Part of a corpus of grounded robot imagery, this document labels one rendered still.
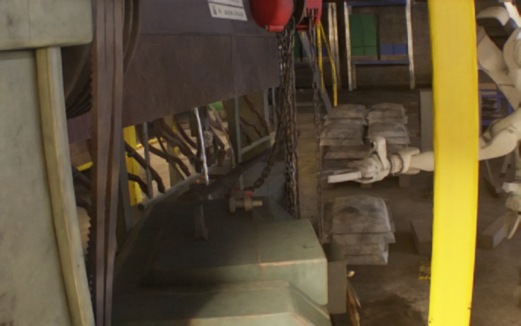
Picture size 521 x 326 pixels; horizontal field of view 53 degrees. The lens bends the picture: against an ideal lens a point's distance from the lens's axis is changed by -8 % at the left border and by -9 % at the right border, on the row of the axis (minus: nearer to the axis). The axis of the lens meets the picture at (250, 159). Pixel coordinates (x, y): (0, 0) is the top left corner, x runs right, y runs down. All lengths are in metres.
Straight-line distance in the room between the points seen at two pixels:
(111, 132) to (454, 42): 0.80
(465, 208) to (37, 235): 0.96
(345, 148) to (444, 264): 3.84
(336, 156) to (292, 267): 4.17
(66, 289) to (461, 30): 0.95
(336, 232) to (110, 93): 2.76
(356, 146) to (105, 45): 4.54
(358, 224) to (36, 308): 2.88
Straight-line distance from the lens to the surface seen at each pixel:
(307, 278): 0.97
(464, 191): 1.28
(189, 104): 2.05
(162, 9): 1.94
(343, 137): 5.06
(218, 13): 2.42
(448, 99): 1.25
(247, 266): 0.96
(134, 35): 0.71
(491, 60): 2.12
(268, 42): 3.04
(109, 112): 0.66
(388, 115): 5.49
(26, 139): 0.55
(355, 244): 3.34
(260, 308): 0.87
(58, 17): 0.55
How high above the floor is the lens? 1.21
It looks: 10 degrees down
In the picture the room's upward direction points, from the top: 4 degrees counter-clockwise
